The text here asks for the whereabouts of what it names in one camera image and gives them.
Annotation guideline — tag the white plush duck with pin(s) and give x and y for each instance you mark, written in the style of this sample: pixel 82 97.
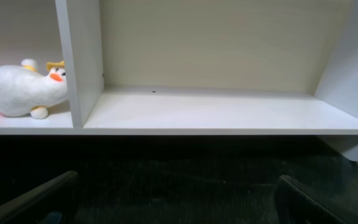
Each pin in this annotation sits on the white plush duck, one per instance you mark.
pixel 20 90

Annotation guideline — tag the white shelf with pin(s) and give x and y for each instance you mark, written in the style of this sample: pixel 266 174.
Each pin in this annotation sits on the white shelf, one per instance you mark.
pixel 213 109

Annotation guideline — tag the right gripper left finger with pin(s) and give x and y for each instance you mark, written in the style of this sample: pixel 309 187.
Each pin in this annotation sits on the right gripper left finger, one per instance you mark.
pixel 36 202

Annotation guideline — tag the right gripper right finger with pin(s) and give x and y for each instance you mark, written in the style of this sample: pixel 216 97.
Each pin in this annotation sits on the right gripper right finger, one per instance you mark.
pixel 306 208

